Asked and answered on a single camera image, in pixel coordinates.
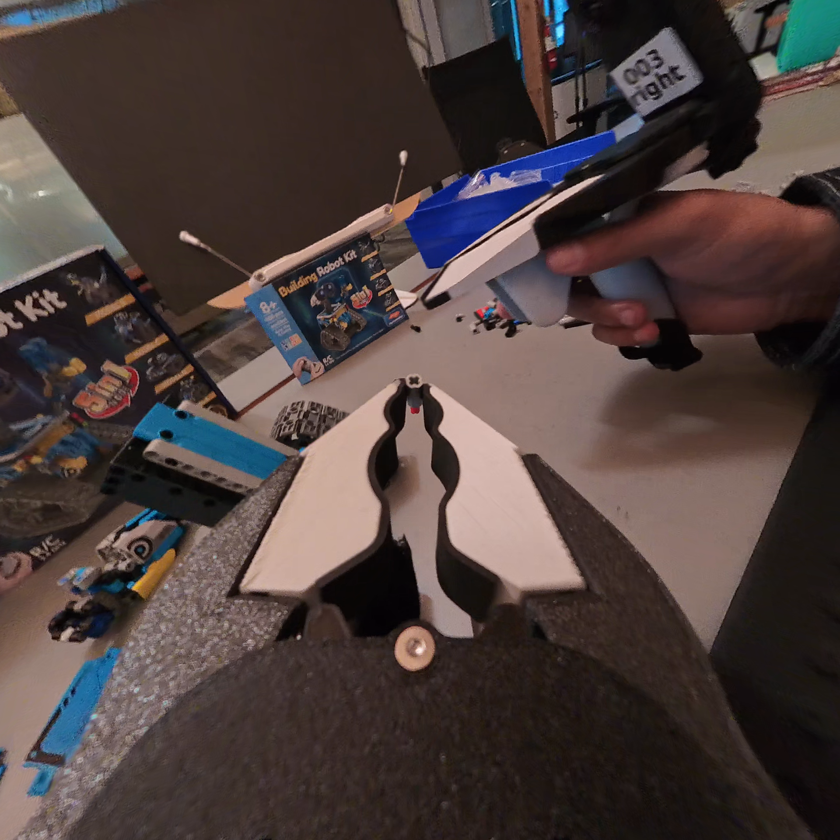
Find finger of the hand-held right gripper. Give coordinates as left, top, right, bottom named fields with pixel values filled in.
left=420, top=176, right=573, bottom=328

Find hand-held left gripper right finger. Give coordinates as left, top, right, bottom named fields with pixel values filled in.
left=422, top=386, right=586, bottom=622

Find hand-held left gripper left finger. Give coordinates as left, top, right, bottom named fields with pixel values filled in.
left=238, top=382, right=404, bottom=601

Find blue grey black beams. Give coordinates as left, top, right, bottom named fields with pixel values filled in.
left=100, top=399, right=350, bottom=527

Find person's right forearm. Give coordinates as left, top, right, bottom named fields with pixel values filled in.
left=755, top=169, right=840, bottom=371

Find person's right hand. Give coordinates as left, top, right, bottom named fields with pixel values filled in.
left=546, top=189, right=840, bottom=347

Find blue plastic bin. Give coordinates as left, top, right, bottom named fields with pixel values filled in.
left=405, top=130, right=618, bottom=270

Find clear plastic bag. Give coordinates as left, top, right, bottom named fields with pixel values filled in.
left=456, top=164, right=555, bottom=201

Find pile of small toy parts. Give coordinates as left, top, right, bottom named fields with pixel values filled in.
left=453, top=297, right=534, bottom=339

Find black plastic bin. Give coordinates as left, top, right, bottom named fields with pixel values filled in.
left=423, top=36, right=549, bottom=175

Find yellow toy piece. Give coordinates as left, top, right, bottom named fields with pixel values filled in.
left=130, top=548, right=178, bottom=602

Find white toy robot head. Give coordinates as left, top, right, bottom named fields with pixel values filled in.
left=97, top=511, right=188, bottom=573

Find blue robot kit box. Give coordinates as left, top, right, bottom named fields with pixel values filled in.
left=245, top=231, right=412, bottom=386
left=0, top=246, right=238, bottom=588

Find white plastic bar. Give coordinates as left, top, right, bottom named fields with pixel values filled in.
left=249, top=203, right=395, bottom=290

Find green plastic panel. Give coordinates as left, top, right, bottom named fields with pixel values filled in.
left=776, top=0, right=840, bottom=74

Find blue black toy part cluster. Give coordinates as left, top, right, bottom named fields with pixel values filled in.
left=48, top=566, right=142, bottom=644

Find person's dark clothing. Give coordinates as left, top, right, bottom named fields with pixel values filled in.
left=710, top=366, right=840, bottom=840

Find black foam board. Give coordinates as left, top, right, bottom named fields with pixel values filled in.
left=0, top=0, right=463, bottom=317

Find blue flat toy piece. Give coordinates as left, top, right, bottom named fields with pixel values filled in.
left=23, top=646, right=123, bottom=798

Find wooden post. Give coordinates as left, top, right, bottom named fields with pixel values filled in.
left=515, top=0, right=557, bottom=144

